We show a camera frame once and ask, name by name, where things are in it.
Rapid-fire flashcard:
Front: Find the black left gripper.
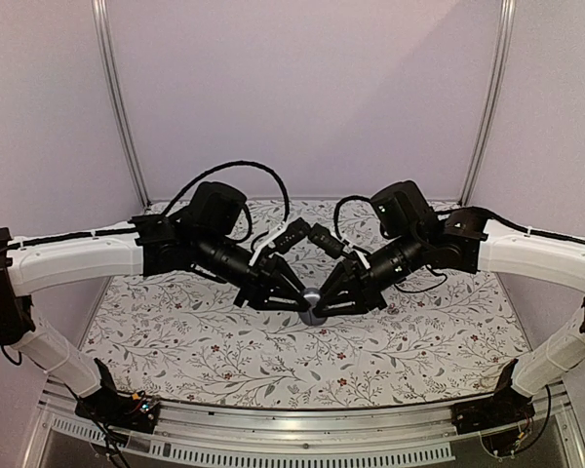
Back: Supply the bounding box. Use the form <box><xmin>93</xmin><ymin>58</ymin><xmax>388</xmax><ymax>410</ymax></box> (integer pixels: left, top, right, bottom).
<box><xmin>195</xmin><ymin>229</ymin><xmax>312</xmax><ymax>311</ymax></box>

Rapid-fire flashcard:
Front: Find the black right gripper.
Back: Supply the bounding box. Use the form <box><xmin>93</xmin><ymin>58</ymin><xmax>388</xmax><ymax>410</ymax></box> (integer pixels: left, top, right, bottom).
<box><xmin>311</xmin><ymin>230</ymin><xmax>426</xmax><ymax>320</ymax></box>

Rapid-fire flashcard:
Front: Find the purple earbud charging case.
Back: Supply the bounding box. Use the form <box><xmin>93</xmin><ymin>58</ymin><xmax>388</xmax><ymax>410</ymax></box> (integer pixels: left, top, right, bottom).
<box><xmin>298</xmin><ymin>288</ymin><xmax>327</xmax><ymax>327</ymax></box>

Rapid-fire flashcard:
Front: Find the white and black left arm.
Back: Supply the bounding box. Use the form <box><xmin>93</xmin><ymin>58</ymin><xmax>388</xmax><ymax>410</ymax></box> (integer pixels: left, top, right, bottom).
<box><xmin>0</xmin><ymin>182</ymin><xmax>310</xmax><ymax>423</ymax></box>

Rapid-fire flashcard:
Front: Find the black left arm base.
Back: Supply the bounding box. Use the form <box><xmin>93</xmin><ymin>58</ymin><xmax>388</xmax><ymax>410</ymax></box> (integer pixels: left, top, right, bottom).
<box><xmin>75</xmin><ymin>358</ymin><xmax>161</xmax><ymax>434</ymax></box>

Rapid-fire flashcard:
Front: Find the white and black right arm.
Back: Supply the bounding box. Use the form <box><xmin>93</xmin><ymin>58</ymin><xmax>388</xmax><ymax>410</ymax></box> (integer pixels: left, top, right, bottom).
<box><xmin>294</xmin><ymin>180</ymin><xmax>585</xmax><ymax>425</ymax></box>

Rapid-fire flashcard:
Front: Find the floral patterned table mat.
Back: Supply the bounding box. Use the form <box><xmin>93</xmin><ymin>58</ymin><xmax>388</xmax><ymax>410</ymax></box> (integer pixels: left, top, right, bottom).
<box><xmin>75</xmin><ymin>197</ymin><xmax>537</xmax><ymax>410</ymax></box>

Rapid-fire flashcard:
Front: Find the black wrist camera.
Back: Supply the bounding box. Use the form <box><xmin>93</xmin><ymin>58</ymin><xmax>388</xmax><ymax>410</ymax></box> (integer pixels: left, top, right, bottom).
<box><xmin>308</xmin><ymin>223</ymin><xmax>370</xmax><ymax>268</ymax></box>
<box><xmin>249</xmin><ymin>217</ymin><xmax>311</xmax><ymax>266</ymax></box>

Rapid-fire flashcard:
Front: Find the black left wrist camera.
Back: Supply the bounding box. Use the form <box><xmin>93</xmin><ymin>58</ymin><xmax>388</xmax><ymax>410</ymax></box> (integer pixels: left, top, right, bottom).
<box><xmin>249</xmin><ymin>217</ymin><xmax>311</xmax><ymax>266</ymax></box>

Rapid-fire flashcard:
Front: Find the aluminium frame rail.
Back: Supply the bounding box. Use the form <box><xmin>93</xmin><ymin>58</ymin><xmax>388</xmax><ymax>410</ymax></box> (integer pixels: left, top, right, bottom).
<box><xmin>21</xmin><ymin>381</ymin><xmax>585</xmax><ymax>467</ymax></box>

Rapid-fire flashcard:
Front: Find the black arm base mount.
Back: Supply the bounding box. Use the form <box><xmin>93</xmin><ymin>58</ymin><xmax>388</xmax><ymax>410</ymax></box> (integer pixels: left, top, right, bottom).
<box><xmin>450</xmin><ymin>359</ymin><xmax>535</xmax><ymax>435</ymax></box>

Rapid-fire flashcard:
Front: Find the right aluminium corner post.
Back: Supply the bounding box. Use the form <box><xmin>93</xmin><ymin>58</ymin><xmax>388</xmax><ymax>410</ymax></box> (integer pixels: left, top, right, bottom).
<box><xmin>458</xmin><ymin>0</ymin><xmax>516</xmax><ymax>206</ymax></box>

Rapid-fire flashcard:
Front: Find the aluminium corner post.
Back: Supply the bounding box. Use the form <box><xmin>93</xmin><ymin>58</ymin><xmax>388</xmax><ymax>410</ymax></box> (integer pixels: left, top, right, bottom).
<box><xmin>458</xmin><ymin>0</ymin><xmax>516</xmax><ymax>206</ymax></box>
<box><xmin>91</xmin><ymin>0</ymin><xmax>151</xmax><ymax>208</ymax></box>

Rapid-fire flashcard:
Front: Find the left aluminium corner post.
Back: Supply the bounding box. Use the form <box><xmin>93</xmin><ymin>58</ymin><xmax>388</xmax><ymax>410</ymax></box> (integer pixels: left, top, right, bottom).
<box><xmin>91</xmin><ymin>0</ymin><xmax>151</xmax><ymax>208</ymax></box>

